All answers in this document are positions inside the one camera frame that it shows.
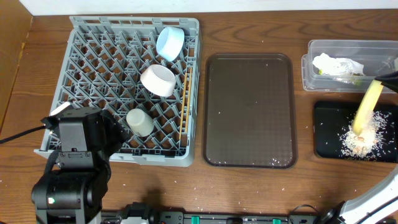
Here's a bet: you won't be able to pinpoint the yellow plate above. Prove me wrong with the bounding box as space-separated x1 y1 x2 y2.
352 80 384 136

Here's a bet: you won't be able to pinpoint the white cup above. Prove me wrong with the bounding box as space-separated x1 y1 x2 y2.
126 108 154 137

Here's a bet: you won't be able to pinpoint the yellow green snack wrapper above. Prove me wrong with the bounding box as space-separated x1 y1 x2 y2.
312 53 365 85

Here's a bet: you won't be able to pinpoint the white pink bowl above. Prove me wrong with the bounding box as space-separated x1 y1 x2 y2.
141 64 176 97

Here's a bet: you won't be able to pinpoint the wooden chopstick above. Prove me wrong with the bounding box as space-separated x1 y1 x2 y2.
178 72 188 140
185 67 193 133

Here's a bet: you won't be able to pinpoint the light blue bowl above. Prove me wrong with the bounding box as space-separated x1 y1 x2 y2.
156 27 185 62

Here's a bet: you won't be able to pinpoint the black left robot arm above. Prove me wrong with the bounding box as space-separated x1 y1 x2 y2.
32 107 129 223

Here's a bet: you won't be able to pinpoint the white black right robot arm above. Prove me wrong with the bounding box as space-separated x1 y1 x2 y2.
317 72 397 223

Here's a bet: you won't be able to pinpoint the grey dishwasher rack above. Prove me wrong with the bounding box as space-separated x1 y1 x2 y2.
52 16 201 167

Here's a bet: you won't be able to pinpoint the clear plastic bin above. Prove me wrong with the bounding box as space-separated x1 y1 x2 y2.
302 40 397 93

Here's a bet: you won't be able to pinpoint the food scraps on plate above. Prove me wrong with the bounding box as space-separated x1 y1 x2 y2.
338 111 396 161

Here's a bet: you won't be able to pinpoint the black bin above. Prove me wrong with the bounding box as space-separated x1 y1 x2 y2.
313 101 397 163

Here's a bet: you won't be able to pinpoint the dark brown tray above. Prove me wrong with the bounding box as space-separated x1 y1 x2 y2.
203 53 298 169

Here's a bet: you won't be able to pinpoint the black cable left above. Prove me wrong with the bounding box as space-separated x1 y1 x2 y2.
0 124 50 144

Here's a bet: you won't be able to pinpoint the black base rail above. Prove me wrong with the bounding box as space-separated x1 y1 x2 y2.
100 202 318 224

